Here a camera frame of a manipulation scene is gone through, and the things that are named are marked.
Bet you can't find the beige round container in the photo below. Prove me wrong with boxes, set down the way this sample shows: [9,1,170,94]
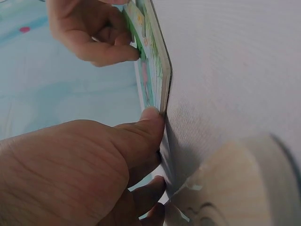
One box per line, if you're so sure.
[164,132,301,226]

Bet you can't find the green puzzle piece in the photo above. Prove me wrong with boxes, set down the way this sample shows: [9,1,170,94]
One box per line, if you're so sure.
[122,8,148,61]

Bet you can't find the picture puzzle board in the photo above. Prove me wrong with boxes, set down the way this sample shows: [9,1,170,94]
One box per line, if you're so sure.
[121,0,174,204]

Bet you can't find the person's left hand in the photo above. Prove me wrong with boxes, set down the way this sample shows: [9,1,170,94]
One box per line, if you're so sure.
[0,106,166,226]

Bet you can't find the person's right hand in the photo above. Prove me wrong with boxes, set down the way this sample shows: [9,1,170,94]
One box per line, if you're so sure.
[46,0,141,68]

